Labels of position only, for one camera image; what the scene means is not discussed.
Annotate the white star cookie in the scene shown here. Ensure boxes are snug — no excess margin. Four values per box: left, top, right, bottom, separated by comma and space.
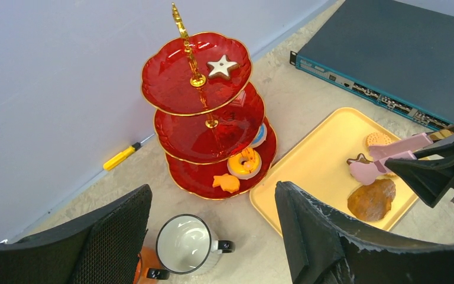
206, 54, 239, 80

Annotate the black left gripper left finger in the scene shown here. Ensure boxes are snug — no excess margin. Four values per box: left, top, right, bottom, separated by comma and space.
0, 185, 153, 283

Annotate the round orange cookie upper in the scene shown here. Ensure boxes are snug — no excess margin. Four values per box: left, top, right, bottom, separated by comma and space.
365, 132, 393, 148

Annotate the yellow serving tray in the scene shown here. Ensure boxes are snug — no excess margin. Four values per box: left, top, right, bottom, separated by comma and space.
249, 107, 399, 233

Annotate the yellow iced donut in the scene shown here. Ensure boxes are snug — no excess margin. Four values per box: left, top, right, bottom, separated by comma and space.
227, 147, 262, 180

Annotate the red three-tier cake stand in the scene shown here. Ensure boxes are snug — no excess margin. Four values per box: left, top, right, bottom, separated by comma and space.
141, 7, 277, 200

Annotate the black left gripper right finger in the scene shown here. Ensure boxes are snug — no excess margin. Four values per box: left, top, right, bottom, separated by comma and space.
275, 182, 454, 283

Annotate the blue iced donut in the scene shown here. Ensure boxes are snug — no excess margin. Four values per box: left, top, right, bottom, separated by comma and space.
250, 123, 267, 148

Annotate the white ribbed mug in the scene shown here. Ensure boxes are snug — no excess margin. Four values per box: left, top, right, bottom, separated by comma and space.
155, 214, 236, 275

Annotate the orange mug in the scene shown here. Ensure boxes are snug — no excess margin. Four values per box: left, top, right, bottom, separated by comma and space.
133, 247, 170, 284

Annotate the brown star cookie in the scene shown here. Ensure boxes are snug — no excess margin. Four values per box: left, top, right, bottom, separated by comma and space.
346, 153, 372, 165

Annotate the orange fish shaped cookie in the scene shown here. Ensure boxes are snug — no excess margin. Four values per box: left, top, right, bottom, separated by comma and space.
212, 173, 241, 193

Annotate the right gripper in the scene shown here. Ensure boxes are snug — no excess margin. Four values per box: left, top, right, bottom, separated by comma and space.
385, 124, 454, 208

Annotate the yellow handled screwdriver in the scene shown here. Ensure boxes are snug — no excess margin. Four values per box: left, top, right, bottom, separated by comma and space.
102, 135, 154, 171

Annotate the pink cake slice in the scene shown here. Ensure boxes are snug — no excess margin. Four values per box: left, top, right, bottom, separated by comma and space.
231, 90, 246, 107

